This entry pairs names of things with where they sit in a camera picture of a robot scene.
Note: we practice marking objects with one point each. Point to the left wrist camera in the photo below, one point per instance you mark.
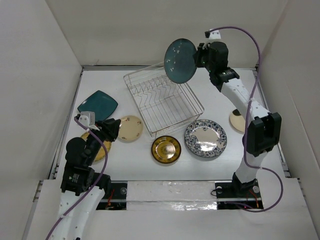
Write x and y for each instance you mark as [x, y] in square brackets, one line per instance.
[87, 118]

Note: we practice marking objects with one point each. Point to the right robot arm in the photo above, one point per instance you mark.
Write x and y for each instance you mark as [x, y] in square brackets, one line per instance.
[262, 128]

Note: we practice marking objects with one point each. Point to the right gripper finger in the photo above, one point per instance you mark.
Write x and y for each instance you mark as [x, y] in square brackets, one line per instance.
[198, 62]
[200, 49]

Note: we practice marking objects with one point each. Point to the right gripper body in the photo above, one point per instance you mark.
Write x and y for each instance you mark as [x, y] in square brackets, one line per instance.
[206, 61]

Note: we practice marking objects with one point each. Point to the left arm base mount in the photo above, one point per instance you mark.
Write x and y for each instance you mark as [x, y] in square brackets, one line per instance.
[116, 198]

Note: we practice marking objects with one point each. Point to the yellow plate under left arm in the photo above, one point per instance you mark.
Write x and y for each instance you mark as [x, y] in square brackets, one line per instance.
[101, 153]

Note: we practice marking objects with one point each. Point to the round teal plate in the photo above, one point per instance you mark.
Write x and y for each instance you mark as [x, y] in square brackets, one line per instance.
[179, 63]

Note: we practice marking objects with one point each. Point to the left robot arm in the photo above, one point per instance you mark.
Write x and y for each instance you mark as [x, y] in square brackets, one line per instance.
[81, 187]

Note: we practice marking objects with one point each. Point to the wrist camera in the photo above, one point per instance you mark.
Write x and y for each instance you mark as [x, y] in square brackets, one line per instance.
[87, 118]
[212, 35]

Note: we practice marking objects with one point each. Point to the plain cream plate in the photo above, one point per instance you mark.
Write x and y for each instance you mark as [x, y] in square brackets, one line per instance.
[237, 121]

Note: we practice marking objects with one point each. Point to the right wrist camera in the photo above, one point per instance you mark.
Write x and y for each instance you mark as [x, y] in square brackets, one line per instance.
[212, 35]

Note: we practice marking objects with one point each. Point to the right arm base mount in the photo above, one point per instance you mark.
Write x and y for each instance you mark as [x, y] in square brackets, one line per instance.
[228, 199]

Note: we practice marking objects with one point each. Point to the square teal plate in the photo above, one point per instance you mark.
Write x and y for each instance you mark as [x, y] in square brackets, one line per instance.
[100, 103]

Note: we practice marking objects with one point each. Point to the wire dish rack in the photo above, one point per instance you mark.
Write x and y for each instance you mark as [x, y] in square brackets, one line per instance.
[164, 106]

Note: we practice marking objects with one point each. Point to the cream plate with characters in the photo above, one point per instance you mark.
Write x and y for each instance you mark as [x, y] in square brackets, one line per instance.
[130, 129]

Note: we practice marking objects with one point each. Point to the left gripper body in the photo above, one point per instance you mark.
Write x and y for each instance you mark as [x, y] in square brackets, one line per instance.
[100, 132]

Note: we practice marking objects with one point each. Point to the blue floral white plate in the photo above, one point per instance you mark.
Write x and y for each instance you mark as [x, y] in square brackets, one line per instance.
[205, 138]

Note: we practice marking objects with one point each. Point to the brown gold patterned plate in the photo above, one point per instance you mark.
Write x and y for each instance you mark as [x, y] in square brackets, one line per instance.
[166, 149]

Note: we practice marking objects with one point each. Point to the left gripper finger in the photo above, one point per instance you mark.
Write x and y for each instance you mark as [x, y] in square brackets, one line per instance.
[111, 123]
[110, 135]

